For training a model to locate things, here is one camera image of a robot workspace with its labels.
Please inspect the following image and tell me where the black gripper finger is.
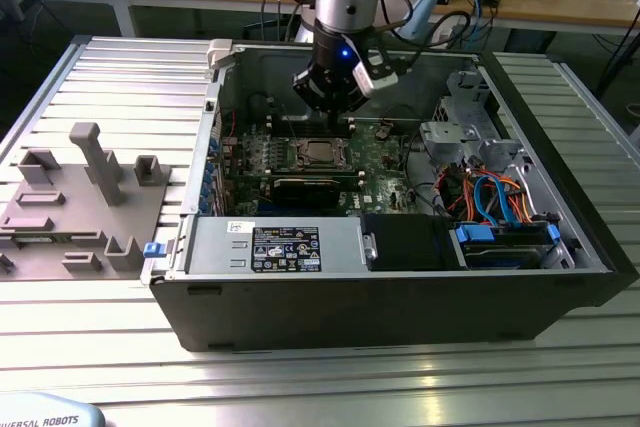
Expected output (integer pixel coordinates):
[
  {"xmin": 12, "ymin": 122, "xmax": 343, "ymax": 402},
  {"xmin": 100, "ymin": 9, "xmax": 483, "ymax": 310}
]
[
  {"xmin": 291, "ymin": 67, "xmax": 346, "ymax": 132},
  {"xmin": 341, "ymin": 84, "xmax": 372, "ymax": 117}
]

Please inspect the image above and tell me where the metal locking lever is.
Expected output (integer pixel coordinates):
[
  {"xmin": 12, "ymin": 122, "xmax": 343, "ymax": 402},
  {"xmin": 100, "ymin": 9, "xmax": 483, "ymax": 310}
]
[{"xmin": 281, "ymin": 103, "xmax": 302, "ymax": 146}]

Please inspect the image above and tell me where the silver green CPU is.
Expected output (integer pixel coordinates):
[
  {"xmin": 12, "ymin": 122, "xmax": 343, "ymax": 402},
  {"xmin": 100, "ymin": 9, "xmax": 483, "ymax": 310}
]
[{"xmin": 305, "ymin": 140, "xmax": 337, "ymax": 164}]

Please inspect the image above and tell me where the metal socket cover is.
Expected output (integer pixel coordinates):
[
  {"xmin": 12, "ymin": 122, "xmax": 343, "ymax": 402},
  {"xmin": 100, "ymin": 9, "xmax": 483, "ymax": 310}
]
[{"xmin": 292, "ymin": 136, "xmax": 352, "ymax": 171}]

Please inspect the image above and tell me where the green motherboard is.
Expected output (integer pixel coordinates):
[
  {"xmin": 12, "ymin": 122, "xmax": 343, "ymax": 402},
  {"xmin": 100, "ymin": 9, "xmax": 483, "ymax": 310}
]
[{"xmin": 222, "ymin": 118, "xmax": 429, "ymax": 221}]

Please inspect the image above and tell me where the silver metal drive cage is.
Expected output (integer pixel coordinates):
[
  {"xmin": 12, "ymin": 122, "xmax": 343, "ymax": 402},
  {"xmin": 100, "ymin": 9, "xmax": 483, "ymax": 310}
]
[{"xmin": 418, "ymin": 69, "xmax": 534, "ymax": 183}]

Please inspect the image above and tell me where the black graphics card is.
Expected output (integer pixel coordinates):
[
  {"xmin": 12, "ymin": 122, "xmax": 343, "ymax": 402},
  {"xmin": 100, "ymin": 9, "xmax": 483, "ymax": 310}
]
[{"xmin": 227, "ymin": 170, "xmax": 366, "ymax": 211}]

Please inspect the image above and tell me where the black plastic shroud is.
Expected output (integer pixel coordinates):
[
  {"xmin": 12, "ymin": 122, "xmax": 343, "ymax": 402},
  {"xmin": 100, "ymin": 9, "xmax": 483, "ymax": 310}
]
[{"xmin": 360, "ymin": 213, "xmax": 455, "ymax": 273}]

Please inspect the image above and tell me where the hard disk blue carrier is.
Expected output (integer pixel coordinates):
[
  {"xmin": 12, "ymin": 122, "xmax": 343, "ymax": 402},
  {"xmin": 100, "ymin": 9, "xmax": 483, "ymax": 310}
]
[{"xmin": 448, "ymin": 221, "xmax": 561, "ymax": 272}]

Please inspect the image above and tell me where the grey power supply unit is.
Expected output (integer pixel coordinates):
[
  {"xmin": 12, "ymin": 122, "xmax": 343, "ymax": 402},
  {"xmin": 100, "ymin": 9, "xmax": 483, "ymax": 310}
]
[{"xmin": 183, "ymin": 215, "xmax": 370, "ymax": 277}]

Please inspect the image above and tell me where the black PC case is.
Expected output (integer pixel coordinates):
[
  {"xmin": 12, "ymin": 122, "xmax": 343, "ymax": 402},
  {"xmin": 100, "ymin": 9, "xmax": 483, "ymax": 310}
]
[{"xmin": 141, "ymin": 38, "xmax": 640, "ymax": 354}]

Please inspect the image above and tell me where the grey parts rack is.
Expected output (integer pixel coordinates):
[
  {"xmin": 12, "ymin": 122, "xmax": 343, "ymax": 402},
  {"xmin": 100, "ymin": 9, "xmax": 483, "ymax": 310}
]
[{"xmin": 0, "ymin": 121, "xmax": 174, "ymax": 282}]

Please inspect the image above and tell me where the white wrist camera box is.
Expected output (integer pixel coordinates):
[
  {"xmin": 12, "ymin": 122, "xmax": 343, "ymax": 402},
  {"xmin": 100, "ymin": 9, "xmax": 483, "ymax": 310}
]
[{"xmin": 351, "ymin": 48, "xmax": 400, "ymax": 97}]

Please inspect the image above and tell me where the blue flat data cable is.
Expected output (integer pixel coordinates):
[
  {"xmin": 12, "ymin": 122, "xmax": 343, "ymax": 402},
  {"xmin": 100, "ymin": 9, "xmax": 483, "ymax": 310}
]
[
  {"xmin": 487, "ymin": 174, "xmax": 519, "ymax": 227},
  {"xmin": 471, "ymin": 172, "xmax": 499, "ymax": 227}
]

